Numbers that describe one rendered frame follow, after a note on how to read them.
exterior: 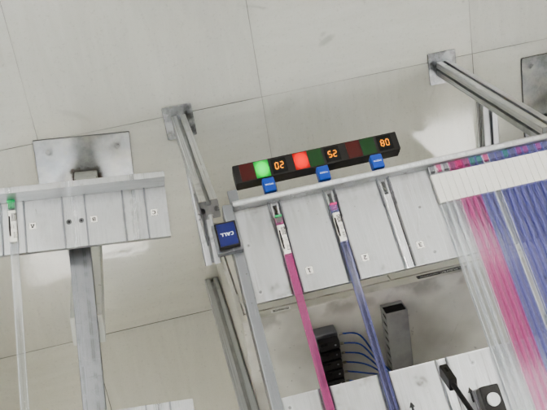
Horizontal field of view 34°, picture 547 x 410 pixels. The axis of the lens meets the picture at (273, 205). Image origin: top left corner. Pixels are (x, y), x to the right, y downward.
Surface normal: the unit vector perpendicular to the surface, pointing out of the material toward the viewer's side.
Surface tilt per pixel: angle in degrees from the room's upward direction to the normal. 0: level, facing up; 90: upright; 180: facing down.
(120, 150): 0
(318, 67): 0
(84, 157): 0
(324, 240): 45
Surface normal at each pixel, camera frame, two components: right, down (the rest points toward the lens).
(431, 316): 0.19, 0.36
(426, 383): 0.03, -0.39
